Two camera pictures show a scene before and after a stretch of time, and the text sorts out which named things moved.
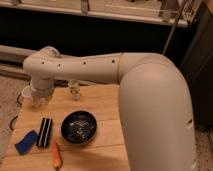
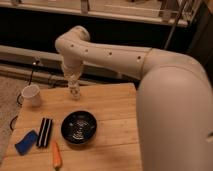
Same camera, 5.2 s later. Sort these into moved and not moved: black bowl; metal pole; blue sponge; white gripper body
Moved: white gripper body
Not moved: black bowl; metal pole; blue sponge
